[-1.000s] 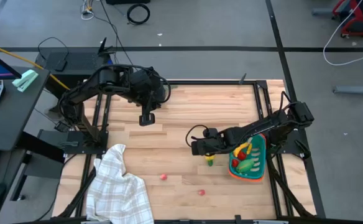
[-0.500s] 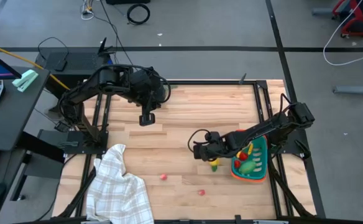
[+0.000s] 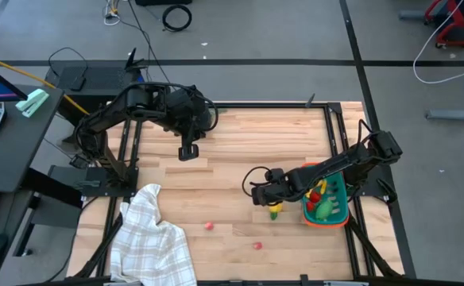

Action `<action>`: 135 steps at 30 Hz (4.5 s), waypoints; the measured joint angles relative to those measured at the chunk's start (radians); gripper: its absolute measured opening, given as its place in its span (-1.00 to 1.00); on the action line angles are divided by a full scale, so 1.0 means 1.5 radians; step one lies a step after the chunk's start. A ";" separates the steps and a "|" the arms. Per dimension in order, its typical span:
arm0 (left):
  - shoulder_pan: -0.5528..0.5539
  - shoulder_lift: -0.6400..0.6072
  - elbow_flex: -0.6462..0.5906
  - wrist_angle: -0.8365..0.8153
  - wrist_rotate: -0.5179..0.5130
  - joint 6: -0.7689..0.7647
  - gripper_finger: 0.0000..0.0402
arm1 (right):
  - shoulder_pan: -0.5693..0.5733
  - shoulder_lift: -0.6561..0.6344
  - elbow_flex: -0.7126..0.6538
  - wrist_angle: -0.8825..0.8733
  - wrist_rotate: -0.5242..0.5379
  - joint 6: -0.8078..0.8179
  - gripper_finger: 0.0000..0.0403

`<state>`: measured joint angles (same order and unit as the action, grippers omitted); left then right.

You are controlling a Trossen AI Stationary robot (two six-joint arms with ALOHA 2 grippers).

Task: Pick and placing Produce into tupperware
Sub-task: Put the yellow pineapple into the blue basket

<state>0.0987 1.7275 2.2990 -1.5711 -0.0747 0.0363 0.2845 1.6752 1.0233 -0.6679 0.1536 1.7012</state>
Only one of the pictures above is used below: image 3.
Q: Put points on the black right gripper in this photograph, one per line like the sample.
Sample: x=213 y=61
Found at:
x=271 y=194

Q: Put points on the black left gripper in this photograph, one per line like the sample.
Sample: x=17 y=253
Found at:
x=194 y=113

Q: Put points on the yellow toy banana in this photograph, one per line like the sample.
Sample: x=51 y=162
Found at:
x=322 y=186

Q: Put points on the pink crinkled toy produce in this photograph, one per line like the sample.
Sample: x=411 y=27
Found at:
x=257 y=245
x=209 y=226

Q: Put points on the green toy cucumber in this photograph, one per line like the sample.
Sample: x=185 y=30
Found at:
x=324 y=210

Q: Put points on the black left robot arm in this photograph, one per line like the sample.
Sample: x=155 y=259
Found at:
x=109 y=115

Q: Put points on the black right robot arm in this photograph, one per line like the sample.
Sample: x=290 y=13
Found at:
x=335 y=163

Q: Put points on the teal basket with orange rim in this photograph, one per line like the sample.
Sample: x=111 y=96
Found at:
x=337 y=216

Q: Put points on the black computer tower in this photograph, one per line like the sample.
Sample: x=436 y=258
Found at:
x=93 y=77

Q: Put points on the white checked dish cloth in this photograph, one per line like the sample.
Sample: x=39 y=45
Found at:
x=148 y=242

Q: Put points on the mint green stapler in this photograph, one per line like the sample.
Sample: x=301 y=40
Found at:
x=32 y=102

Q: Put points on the black desk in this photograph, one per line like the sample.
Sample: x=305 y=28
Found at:
x=1 y=159

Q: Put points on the grey metal floor foot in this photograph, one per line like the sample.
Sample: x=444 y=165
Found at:
x=454 y=115
x=411 y=14

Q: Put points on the red metal cart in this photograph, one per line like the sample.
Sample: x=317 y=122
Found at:
x=450 y=39

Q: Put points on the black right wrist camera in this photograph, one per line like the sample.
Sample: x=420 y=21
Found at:
x=275 y=175

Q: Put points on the black aluminium table frame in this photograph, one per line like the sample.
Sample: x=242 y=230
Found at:
x=264 y=105

